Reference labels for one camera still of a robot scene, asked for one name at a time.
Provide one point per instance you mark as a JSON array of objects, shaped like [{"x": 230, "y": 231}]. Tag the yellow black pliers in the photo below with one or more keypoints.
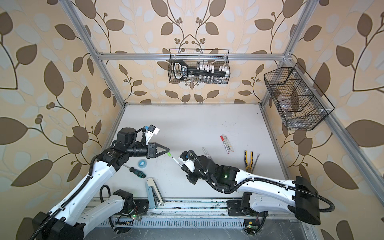
[{"x": 249, "y": 161}]

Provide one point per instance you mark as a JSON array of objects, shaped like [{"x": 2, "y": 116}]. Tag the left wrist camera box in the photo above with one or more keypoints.
[{"x": 148, "y": 133}]

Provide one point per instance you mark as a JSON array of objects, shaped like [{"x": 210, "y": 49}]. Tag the black wire basket right wall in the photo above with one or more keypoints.
[{"x": 300, "y": 101}]

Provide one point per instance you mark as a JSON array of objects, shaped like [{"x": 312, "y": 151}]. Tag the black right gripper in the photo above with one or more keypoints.
[{"x": 192, "y": 178}]

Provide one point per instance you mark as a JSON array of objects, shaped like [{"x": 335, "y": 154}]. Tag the white marker green end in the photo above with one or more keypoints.
[{"x": 177, "y": 161}]

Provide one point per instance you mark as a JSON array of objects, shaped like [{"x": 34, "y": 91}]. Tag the white marker yellow end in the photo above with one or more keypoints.
[{"x": 206, "y": 153}]

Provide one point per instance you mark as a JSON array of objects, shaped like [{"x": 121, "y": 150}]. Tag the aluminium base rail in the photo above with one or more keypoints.
[{"x": 178, "y": 213}]

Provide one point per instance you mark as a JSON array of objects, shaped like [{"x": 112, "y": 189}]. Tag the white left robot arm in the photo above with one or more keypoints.
[{"x": 68, "y": 220}]

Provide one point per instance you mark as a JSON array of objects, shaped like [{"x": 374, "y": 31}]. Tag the black wire basket wall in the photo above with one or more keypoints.
[
  {"x": 216, "y": 57},
  {"x": 300, "y": 101}
]

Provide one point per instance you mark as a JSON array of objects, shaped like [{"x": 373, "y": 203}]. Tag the black socket holder tool set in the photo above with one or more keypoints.
[{"x": 199, "y": 71}]

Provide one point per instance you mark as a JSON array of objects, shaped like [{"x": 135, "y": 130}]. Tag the blue white stapler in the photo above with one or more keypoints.
[{"x": 154, "y": 196}]

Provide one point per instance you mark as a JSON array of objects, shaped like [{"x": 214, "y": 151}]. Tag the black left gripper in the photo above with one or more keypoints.
[{"x": 151, "y": 150}]

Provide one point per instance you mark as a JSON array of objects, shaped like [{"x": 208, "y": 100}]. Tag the aluminium frame corner post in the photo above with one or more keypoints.
[{"x": 69, "y": 9}]

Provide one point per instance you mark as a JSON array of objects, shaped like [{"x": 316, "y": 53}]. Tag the blue tape roll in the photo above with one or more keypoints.
[{"x": 142, "y": 163}]

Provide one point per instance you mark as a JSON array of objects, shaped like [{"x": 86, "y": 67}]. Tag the black wire basket back wall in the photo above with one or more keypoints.
[{"x": 216, "y": 57}]

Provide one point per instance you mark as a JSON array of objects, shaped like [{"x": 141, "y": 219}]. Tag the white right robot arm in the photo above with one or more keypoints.
[{"x": 260, "y": 194}]

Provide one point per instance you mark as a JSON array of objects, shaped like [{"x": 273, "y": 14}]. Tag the green black screwdriver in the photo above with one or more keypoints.
[{"x": 138, "y": 173}]

